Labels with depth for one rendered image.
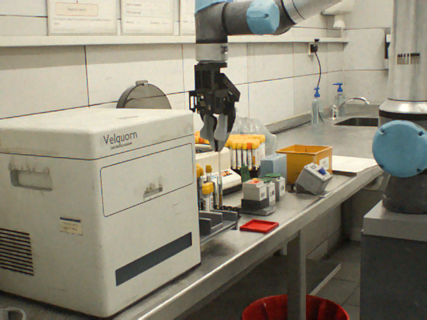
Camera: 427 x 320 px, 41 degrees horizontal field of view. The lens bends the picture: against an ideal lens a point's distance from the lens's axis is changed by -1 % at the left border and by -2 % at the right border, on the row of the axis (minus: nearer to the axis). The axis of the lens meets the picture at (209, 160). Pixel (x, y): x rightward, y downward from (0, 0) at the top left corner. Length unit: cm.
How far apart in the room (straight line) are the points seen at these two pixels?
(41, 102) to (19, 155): 69
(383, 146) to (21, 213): 68
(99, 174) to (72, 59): 91
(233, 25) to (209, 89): 16
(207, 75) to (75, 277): 60
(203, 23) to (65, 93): 55
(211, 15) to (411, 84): 46
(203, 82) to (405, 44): 45
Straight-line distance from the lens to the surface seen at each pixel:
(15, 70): 160
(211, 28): 133
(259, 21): 128
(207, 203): 131
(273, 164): 164
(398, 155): 118
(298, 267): 157
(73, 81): 175
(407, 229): 129
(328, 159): 182
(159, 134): 99
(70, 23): 175
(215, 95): 131
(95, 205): 88
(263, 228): 135
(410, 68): 118
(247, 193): 147
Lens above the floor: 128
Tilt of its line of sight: 10 degrees down
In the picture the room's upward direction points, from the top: 2 degrees counter-clockwise
